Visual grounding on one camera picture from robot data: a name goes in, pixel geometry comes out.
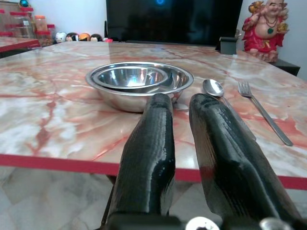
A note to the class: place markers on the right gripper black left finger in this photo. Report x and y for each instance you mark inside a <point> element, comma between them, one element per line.
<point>148,155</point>

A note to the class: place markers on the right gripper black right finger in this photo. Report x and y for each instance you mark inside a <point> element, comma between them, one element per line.
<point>227,163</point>

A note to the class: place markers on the silver metal fork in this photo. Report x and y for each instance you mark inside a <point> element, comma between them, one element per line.
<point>263,115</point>

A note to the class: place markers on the large steel bowl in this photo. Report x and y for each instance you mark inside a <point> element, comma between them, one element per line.
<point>120,100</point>

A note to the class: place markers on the silver metal spoon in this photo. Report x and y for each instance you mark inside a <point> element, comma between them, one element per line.
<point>212,87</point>

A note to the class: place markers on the small steel bowl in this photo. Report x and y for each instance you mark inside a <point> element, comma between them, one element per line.
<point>129,76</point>

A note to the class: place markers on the black TV console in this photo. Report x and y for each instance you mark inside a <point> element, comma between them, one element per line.
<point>287,67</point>

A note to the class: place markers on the black box holder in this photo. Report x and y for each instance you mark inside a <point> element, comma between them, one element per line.
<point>227,46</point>

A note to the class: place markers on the small red box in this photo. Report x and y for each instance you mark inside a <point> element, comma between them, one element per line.
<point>108,40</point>

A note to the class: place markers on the black-haired round doll figurine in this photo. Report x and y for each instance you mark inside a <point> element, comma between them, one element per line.
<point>72,37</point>
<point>96,37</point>

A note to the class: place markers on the black upright antenna device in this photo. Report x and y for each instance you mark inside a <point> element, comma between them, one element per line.
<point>105,31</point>

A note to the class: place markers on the yellow round doll figurine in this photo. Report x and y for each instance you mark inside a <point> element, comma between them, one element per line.
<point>84,37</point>

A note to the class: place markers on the black television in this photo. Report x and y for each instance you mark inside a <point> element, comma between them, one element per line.
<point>172,21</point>

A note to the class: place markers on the red laughing Buddha statue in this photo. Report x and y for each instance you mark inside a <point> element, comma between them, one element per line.
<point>263,31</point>

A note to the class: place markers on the white round doll figurine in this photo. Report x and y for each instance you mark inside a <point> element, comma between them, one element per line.
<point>60,37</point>

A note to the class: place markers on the small clear jar red lid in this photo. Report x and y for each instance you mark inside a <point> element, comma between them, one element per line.
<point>44,38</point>

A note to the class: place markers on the clear jar orange lid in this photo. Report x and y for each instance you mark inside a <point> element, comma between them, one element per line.
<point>39,23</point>

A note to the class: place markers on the big clear jar red lid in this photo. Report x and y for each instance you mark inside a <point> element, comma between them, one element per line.
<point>24,26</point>

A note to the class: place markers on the black metal table frame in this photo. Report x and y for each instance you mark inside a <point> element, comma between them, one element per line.
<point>107,198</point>

